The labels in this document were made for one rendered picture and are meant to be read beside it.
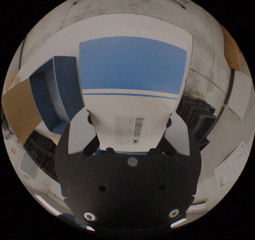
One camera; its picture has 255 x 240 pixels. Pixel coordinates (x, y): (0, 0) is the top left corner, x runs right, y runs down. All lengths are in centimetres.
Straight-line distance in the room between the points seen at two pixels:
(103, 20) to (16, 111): 41
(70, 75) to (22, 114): 31
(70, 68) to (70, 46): 7
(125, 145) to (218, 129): 262
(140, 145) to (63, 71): 21
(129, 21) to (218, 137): 271
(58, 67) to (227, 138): 271
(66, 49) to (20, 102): 29
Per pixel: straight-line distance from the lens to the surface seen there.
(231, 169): 274
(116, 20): 21
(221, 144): 267
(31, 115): 44
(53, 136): 34
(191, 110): 66
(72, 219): 26
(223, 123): 261
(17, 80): 74
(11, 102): 42
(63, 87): 17
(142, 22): 21
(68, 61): 19
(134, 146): 15
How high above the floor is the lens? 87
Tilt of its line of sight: 58 degrees down
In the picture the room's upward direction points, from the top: 180 degrees counter-clockwise
